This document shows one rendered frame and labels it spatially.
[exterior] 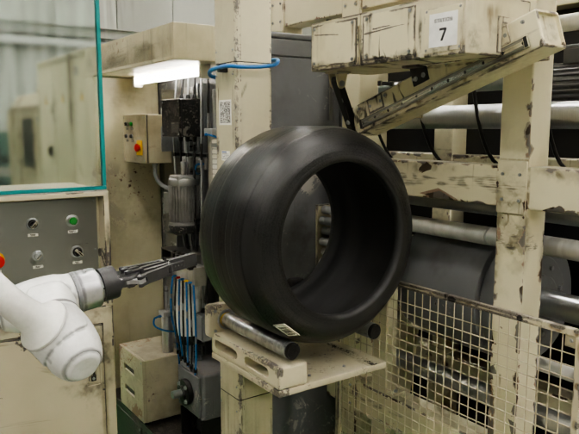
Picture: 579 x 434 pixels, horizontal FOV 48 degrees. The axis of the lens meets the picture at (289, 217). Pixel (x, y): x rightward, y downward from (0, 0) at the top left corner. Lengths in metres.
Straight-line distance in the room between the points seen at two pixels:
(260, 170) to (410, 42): 0.52
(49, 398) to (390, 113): 1.36
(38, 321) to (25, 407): 0.95
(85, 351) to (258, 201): 0.54
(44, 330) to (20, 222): 0.87
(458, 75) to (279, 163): 0.55
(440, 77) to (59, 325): 1.17
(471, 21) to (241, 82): 0.68
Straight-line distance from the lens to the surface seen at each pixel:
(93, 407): 2.26
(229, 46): 1.96
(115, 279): 1.46
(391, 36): 1.79
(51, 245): 2.13
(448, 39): 1.65
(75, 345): 1.26
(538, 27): 1.67
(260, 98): 1.96
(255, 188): 1.53
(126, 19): 11.46
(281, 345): 1.68
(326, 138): 1.62
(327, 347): 1.99
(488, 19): 1.69
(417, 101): 1.89
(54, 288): 1.40
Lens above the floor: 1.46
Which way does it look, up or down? 8 degrees down
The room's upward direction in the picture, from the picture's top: straight up
